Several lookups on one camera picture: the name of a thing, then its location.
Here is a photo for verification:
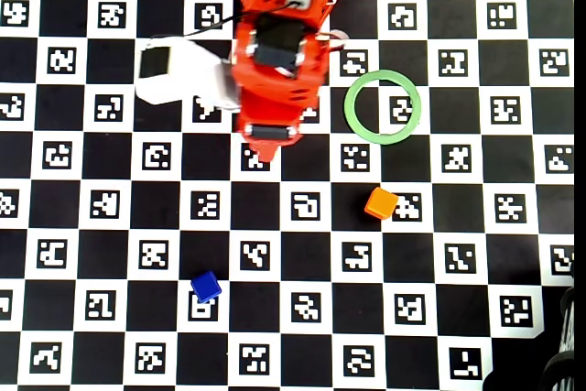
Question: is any black white marker checkerboard mat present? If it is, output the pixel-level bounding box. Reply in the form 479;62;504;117
0;0;576;391

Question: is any green ring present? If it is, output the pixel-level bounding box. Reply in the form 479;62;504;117
343;69;422;146

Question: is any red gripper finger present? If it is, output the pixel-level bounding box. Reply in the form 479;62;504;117
241;132;302;165

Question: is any black coiled stand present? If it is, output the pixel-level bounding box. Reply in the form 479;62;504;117
542;285;577;391

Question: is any blue cube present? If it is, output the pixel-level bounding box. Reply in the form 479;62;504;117
190;270;223;304

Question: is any red gripper body with servo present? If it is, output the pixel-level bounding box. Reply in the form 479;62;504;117
233;65;331;140

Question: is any orange cube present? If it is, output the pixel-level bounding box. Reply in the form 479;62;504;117
364;187;400;220

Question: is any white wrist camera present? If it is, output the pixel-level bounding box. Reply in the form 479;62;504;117
134;37;243;112

